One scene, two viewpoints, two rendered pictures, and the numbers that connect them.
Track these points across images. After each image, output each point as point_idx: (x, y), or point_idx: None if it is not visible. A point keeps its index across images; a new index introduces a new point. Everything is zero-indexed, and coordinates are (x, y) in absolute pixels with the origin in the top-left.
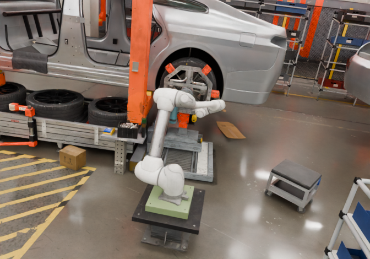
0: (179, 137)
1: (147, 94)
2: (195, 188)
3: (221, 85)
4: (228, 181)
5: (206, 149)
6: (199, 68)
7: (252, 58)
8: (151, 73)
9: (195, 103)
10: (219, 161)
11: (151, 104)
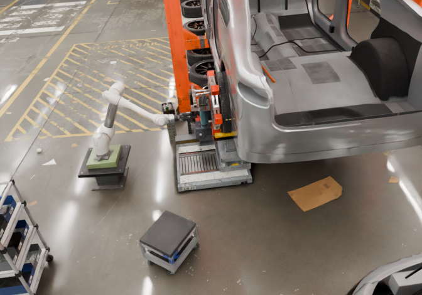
0: (220, 147)
1: None
2: (124, 166)
3: None
4: (187, 203)
5: (232, 176)
6: (213, 85)
7: (233, 97)
8: None
9: (115, 103)
10: (223, 193)
11: None
